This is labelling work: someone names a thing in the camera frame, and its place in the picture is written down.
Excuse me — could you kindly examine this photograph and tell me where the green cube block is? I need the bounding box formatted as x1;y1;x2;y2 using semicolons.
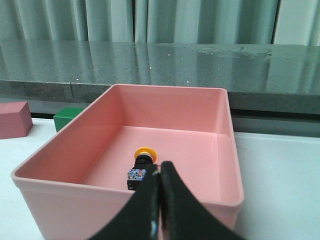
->
53;107;84;132

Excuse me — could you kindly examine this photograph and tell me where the yellow push button switch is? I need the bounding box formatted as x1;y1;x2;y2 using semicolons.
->
127;147;157;191

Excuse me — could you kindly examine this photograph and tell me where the pink cube block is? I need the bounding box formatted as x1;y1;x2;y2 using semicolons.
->
0;101;33;140

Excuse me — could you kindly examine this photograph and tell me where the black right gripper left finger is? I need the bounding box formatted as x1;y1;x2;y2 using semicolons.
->
91;164;160;240

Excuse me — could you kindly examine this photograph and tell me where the grey curtain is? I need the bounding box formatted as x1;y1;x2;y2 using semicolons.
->
0;0;320;46

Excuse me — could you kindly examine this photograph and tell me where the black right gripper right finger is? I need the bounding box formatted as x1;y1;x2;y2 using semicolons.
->
160;161;242;240

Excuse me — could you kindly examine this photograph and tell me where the pink plastic bin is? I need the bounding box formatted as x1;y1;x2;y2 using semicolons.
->
11;84;244;240

